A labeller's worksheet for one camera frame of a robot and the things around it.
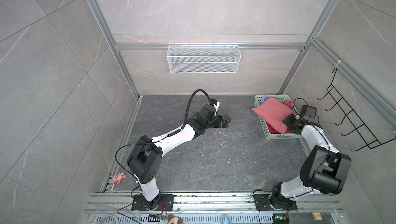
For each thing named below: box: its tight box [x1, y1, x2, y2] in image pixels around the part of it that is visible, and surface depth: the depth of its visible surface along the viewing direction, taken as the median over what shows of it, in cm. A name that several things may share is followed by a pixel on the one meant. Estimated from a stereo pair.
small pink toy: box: [111, 171, 127, 185], surface depth 80 cm
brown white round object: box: [167, 214, 184, 224], surface depth 68 cm
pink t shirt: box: [252, 97, 297, 135], surface depth 98 cm
